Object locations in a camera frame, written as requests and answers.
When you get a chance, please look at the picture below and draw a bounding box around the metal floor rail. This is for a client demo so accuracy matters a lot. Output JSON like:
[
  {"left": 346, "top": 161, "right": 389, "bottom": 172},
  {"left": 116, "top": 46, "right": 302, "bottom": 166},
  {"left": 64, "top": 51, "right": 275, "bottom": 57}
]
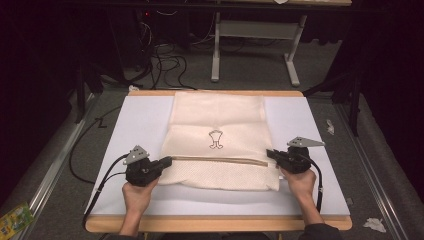
[
  {"left": 334, "top": 102, "right": 410, "bottom": 240},
  {"left": 18, "top": 93, "right": 98, "bottom": 240}
]

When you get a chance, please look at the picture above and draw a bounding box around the crumpled white tissue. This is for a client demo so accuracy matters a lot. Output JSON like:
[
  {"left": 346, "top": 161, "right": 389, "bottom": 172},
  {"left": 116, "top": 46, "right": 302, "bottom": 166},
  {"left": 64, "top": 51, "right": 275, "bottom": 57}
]
[{"left": 362, "top": 217, "right": 388, "bottom": 234}]

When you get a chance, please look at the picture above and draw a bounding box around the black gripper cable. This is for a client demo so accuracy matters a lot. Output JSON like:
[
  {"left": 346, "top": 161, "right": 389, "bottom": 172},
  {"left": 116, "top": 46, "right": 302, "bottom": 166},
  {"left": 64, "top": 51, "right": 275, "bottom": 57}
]
[
  {"left": 301, "top": 153, "right": 324, "bottom": 214},
  {"left": 81, "top": 153, "right": 130, "bottom": 231}
]

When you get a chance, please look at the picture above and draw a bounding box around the green printed packet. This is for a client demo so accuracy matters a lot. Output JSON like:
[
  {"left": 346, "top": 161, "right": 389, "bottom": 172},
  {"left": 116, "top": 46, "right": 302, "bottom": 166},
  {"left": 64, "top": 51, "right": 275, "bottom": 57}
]
[{"left": 0, "top": 202, "right": 36, "bottom": 240}]

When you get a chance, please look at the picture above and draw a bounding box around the black floor cable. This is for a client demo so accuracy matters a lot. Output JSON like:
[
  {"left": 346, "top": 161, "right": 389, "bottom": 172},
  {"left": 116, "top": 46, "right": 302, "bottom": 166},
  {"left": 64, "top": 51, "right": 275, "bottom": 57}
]
[{"left": 68, "top": 105, "right": 123, "bottom": 185}]

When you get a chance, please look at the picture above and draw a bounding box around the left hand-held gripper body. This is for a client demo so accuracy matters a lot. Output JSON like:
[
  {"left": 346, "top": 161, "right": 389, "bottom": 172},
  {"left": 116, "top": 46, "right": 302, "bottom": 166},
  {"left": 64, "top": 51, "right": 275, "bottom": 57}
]
[{"left": 123, "top": 145, "right": 161, "bottom": 187}]

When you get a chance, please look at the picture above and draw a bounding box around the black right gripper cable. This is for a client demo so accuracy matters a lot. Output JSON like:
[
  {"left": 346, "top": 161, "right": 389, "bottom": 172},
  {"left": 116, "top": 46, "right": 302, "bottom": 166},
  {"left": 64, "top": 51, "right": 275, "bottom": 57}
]
[{"left": 301, "top": 153, "right": 324, "bottom": 214}]

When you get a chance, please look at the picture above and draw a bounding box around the white metal desk frame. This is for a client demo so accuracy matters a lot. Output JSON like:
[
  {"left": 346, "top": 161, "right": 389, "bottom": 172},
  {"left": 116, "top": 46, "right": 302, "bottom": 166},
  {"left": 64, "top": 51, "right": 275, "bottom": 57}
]
[{"left": 210, "top": 11, "right": 308, "bottom": 88}]

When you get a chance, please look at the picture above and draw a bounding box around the black metal stand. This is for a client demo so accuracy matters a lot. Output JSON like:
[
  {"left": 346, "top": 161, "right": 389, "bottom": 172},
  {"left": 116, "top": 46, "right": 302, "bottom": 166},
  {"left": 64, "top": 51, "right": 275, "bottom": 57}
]
[
  {"left": 302, "top": 71, "right": 364, "bottom": 138},
  {"left": 73, "top": 61, "right": 105, "bottom": 125}
]

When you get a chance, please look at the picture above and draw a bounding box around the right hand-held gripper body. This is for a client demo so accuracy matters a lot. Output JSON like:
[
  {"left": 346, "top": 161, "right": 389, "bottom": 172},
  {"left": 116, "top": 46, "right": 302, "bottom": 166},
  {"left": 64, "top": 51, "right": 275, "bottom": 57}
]
[{"left": 281, "top": 136, "right": 326, "bottom": 175}]

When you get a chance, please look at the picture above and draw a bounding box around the wooden table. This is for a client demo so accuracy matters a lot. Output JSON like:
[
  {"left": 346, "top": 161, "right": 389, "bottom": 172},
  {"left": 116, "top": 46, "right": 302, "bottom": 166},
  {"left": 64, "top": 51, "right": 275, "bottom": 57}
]
[{"left": 84, "top": 89, "right": 354, "bottom": 234}]

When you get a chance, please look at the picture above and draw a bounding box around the cream mesh laundry bag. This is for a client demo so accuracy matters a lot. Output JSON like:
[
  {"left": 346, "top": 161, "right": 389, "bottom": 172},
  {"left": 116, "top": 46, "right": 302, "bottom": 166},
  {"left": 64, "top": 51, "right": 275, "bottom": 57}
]
[{"left": 158, "top": 91, "right": 281, "bottom": 192}]

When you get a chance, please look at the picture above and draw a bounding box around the person's right hand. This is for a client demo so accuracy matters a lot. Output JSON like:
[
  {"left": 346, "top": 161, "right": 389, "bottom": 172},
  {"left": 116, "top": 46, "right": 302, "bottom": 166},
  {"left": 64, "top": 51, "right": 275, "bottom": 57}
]
[{"left": 278, "top": 167, "right": 317, "bottom": 202}]

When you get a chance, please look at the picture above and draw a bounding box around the white table mat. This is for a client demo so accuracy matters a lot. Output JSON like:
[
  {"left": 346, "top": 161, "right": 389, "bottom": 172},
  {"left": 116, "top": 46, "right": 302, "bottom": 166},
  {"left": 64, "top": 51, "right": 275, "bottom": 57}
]
[{"left": 84, "top": 94, "right": 351, "bottom": 217}]

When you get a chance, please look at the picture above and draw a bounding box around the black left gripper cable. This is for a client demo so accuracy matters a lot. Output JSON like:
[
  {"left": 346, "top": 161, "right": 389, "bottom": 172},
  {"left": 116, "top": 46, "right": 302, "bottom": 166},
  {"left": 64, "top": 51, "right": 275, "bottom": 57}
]
[{"left": 81, "top": 153, "right": 130, "bottom": 231}]

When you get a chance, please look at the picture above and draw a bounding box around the tangle of black cables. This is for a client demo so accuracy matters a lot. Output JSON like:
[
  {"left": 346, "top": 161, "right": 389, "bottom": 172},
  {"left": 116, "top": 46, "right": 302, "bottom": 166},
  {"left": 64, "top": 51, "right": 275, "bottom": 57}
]
[{"left": 132, "top": 9, "right": 198, "bottom": 91}]

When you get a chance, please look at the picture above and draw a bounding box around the person's left hand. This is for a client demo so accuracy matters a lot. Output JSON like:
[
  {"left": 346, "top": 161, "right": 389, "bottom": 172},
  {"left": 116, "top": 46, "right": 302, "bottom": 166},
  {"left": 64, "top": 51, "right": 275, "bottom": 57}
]
[{"left": 121, "top": 177, "right": 161, "bottom": 215}]

